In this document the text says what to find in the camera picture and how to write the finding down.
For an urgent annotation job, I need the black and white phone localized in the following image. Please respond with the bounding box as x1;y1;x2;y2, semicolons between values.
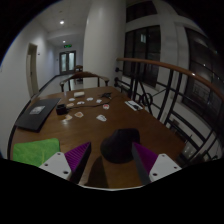
124;99;144;112

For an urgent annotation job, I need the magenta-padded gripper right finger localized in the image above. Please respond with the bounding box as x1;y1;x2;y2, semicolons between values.
131;142;183;186

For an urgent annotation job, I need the glass double door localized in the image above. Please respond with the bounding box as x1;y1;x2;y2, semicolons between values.
59;50;77;75

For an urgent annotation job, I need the wooden armchair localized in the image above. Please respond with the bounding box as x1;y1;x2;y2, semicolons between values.
59;71;110;93

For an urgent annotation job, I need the pale side door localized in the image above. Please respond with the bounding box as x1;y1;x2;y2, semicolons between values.
26;43;40;98

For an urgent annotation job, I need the black computer mouse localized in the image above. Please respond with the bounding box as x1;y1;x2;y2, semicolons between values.
99;128;141;165

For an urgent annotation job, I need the tall dark window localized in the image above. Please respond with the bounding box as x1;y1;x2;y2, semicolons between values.
122;24;162;88

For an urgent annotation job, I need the green mouse pad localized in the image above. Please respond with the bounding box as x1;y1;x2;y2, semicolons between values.
12;137;61;168

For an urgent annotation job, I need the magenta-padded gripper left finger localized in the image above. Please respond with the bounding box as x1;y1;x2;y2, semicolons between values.
39;141;93;185

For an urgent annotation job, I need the small dark transom window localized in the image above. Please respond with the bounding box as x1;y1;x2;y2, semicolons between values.
125;0;158;24

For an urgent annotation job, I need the black railing with wooden handrail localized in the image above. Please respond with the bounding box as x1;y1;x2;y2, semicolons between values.
114;57;224;168

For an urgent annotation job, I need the black closed laptop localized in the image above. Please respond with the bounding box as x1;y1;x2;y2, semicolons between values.
14;97;63;133

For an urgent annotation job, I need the large dark grid window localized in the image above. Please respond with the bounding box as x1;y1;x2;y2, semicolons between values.
181;27;224;128

